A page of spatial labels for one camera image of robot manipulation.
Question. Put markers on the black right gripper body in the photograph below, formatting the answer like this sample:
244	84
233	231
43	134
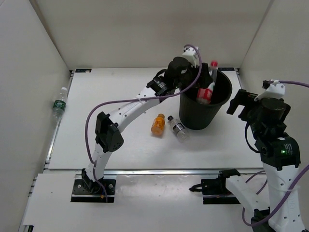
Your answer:
253	121

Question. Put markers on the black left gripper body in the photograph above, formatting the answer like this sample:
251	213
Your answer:
189	77

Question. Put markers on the red label plastic bottle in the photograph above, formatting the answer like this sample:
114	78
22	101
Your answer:
204	94

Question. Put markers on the orange juice bottle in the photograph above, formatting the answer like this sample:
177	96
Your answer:
158	125

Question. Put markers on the small black cap bottle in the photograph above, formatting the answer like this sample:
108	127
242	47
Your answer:
178	128

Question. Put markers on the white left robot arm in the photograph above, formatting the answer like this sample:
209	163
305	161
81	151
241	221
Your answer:
109	126

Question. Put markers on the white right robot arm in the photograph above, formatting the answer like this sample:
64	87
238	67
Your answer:
280	156

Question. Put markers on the black plastic bin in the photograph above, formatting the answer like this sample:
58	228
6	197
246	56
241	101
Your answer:
196	116

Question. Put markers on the green label water bottle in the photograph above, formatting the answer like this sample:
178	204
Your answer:
60	103

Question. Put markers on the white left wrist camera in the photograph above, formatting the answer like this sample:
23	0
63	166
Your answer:
190	54

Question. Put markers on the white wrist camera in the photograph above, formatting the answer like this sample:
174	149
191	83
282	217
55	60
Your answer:
273	89
190	54

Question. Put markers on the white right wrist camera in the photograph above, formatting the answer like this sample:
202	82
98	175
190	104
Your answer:
273	89

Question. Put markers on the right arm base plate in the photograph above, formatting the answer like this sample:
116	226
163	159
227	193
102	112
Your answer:
214	192

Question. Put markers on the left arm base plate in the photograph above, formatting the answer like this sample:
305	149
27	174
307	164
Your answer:
80	194

